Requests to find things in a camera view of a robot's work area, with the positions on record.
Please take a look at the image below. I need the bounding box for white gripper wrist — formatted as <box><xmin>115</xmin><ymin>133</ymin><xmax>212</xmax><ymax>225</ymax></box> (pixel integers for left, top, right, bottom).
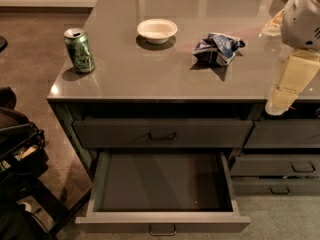
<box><xmin>262</xmin><ymin>10</ymin><xmax>320</xmax><ymax>116</ymax></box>

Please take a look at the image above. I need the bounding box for blue chip bag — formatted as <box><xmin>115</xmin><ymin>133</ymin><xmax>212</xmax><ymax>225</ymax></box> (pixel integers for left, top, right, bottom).
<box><xmin>192</xmin><ymin>33</ymin><xmax>245</xmax><ymax>67</ymax></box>

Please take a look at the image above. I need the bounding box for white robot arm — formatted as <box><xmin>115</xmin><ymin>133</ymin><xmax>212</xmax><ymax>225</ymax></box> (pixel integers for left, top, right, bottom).
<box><xmin>262</xmin><ymin>0</ymin><xmax>320</xmax><ymax>116</ymax></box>

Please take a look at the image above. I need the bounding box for grey right top drawer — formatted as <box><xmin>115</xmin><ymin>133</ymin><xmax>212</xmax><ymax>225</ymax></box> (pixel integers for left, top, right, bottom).
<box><xmin>245</xmin><ymin>119</ymin><xmax>320</xmax><ymax>148</ymax></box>

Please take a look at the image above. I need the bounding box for grey right middle drawer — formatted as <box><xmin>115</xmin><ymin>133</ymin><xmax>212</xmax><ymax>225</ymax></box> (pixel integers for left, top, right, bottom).
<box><xmin>230</xmin><ymin>155</ymin><xmax>320</xmax><ymax>177</ymax></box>

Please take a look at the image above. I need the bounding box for grey right bottom drawer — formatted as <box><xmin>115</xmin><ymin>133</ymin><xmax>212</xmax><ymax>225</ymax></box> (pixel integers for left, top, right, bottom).
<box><xmin>232</xmin><ymin>178</ymin><xmax>320</xmax><ymax>196</ymax></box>

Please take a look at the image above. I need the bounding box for closed grey top drawer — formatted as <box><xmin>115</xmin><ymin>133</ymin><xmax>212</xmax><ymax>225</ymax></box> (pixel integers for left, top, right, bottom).
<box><xmin>73</xmin><ymin>118</ymin><xmax>253</xmax><ymax>148</ymax></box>

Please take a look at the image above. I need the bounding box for open grey middle drawer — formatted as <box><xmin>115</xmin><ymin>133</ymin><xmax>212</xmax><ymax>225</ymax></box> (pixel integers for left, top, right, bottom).
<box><xmin>75</xmin><ymin>149</ymin><xmax>251</xmax><ymax>236</ymax></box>

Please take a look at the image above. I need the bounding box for grey counter cabinet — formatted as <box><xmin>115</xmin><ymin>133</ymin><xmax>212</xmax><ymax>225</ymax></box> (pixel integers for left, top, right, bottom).
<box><xmin>48</xmin><ymin>0</ymin><xmax>320</xmax><ymax>240</ymax></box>

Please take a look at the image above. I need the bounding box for white paper bowl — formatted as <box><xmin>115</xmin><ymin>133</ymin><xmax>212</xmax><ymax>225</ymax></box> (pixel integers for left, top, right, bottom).
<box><xmin>137</xmin><ymin>19</ymin><xmax>178</xmax><ymax>44</ymax></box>

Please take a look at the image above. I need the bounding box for green soda can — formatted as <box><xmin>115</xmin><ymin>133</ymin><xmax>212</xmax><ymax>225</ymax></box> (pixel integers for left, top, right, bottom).
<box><xmin>64</xmin><ymin>28</ymin><xmax>95</xmax><ymax>73</ymax></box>

